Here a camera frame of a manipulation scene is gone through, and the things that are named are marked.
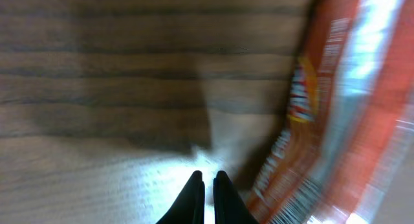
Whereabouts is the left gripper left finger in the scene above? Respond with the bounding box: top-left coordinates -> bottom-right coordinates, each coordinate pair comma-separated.
157,170 -> 205,224

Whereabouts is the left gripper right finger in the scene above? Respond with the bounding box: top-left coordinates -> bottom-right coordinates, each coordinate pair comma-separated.
213,170 -> 258,224

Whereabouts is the orange brown snack bar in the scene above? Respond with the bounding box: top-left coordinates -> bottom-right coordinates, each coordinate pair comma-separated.
248,0 -> 413,223

